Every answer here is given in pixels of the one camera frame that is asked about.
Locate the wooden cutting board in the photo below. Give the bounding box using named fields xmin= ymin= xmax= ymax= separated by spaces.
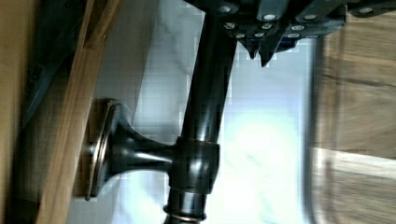
xmin=313 ymin=12 xmax=396 ymax=224

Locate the sea salt chips bag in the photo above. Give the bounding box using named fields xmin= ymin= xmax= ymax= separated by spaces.
xmin=21 ymin=0 xmax=86 ymax=128

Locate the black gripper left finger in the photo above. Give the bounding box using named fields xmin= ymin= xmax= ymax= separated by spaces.
xmin=183 ymin=0 xmax=284 ymax=60

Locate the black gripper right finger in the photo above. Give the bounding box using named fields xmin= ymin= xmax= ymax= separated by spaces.
xmin=257 ymin=0 xmax=395 ymax=66

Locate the wooden drawer with black handle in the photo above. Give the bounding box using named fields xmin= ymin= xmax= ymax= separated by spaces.
xmin=4 ymin=0 xmax=236 ymax=224

